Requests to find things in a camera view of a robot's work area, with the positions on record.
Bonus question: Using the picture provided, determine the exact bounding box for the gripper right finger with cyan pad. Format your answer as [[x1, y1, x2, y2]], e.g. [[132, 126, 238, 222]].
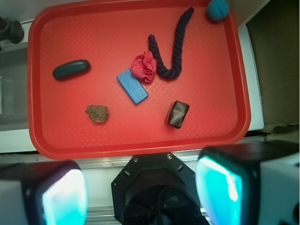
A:
[[195, 141, 300, 225]]

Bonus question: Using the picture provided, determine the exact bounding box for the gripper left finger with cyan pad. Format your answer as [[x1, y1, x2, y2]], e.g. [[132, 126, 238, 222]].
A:
[[0, 161, 88, 225]]

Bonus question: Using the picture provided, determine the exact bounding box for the rough brown rock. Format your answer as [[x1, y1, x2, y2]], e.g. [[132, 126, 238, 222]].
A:
[[85, 105, 109, 123]]

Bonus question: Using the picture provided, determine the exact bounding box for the shiny dark brown block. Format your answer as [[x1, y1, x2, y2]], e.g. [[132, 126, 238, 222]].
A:
[[165, 100, 190, 129]]

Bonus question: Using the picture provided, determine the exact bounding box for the red plastic tray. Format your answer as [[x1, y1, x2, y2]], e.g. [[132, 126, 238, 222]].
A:
[[28, 0, 251, 160]]

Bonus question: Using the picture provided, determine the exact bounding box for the dark green oval stone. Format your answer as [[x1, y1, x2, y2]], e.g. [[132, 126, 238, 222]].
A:
[[52, 59, 91, 80]]

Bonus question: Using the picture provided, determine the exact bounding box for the blue rectangular block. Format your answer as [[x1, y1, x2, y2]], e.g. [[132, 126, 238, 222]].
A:
[[116, 69, 149, 105]]

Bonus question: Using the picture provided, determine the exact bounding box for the crumpled red cloth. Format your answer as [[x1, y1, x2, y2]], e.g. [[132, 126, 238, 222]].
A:
[[130, 51, 157, 84]]

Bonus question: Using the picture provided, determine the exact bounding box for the black knob fixture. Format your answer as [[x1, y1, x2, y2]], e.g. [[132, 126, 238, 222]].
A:
[[0, 17, 24, 44]]

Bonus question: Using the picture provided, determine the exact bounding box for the blue knitted ball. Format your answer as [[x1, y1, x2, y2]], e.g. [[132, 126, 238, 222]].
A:
[[207, 0, 229, 21]]

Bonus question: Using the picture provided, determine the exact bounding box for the black octagonal mount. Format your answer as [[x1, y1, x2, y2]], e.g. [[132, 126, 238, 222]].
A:
[[111, 153, 209, 225]]

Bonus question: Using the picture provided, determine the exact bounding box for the dark purple rope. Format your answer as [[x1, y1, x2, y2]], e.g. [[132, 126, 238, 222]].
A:
[[147, 7, 195, 80]]

